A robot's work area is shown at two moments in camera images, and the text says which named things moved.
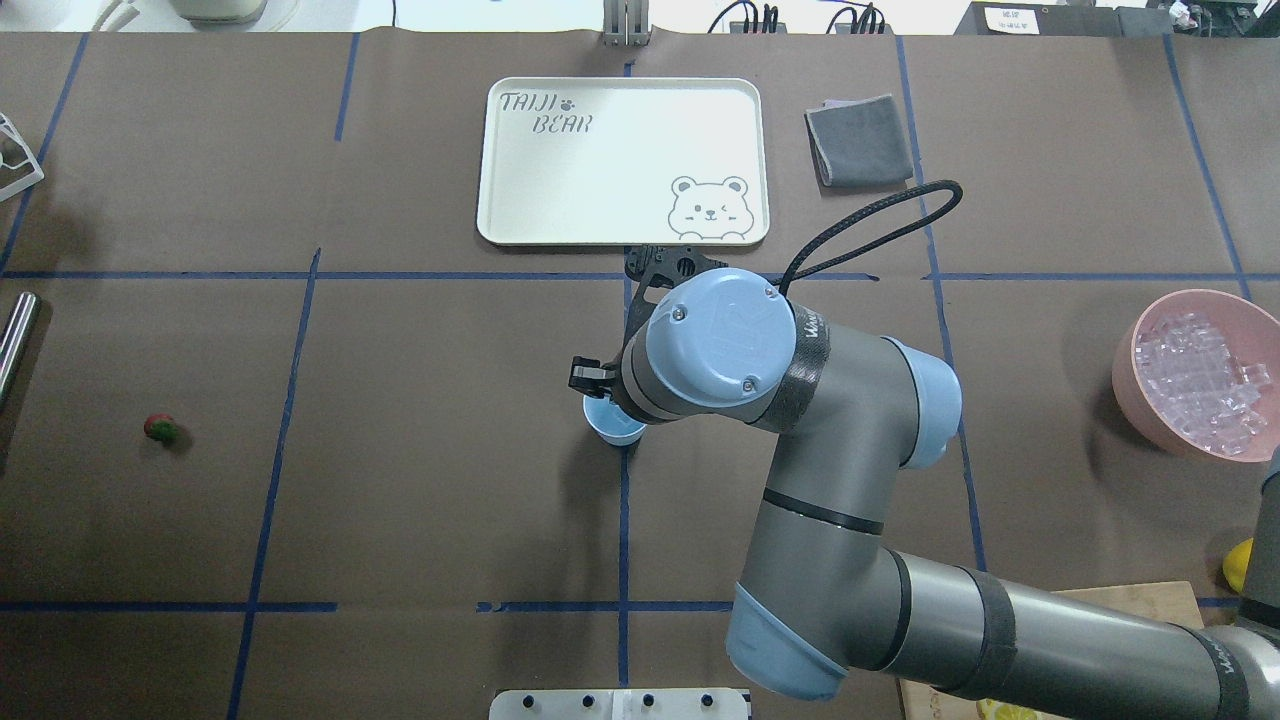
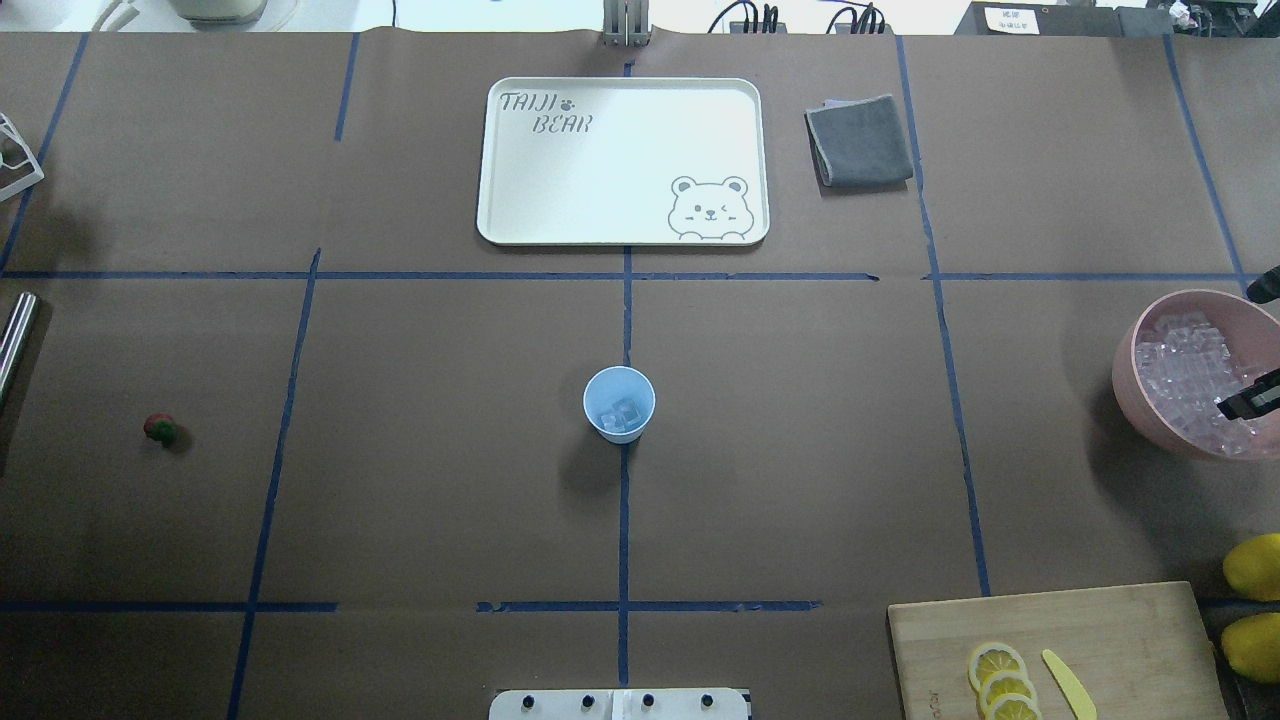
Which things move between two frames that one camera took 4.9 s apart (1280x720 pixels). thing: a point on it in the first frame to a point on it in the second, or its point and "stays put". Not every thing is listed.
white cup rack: [10, 188] stays put
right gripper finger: [587, 375] to [1258, 399]
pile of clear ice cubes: [1198, 384] stays put
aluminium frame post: [626, 23] stays put
